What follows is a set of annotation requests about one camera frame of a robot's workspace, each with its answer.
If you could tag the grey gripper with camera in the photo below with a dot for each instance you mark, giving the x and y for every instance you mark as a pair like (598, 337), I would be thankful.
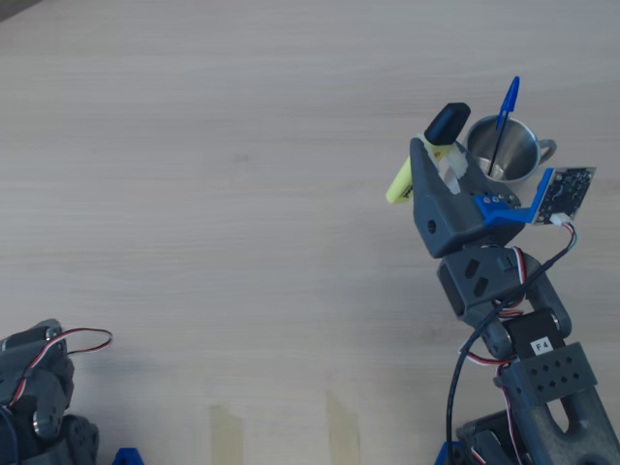
(438, 213)

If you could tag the yellow highlighter with black cap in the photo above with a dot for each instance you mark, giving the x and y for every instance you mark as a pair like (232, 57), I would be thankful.
(448, 121)

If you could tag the silver metal cup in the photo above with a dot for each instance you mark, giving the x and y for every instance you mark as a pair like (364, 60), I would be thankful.
(513, 145)

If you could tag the blue ballpoint pen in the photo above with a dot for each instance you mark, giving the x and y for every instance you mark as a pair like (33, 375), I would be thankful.
(509, 97)

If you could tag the blue camera bracket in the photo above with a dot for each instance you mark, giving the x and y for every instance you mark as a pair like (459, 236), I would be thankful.
(504, 215)

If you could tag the small camera circuit board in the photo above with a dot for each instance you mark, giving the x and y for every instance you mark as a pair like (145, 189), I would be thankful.
(567, 191)

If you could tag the grey robot arm with camera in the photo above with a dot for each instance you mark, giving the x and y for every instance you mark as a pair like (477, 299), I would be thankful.
(547, 378)

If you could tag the blue base plate with black block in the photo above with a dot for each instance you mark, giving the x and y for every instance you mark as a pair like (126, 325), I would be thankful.
(442, 457)

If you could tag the grey robot arm without camera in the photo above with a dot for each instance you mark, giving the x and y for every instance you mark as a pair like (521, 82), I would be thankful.
(43, 387)

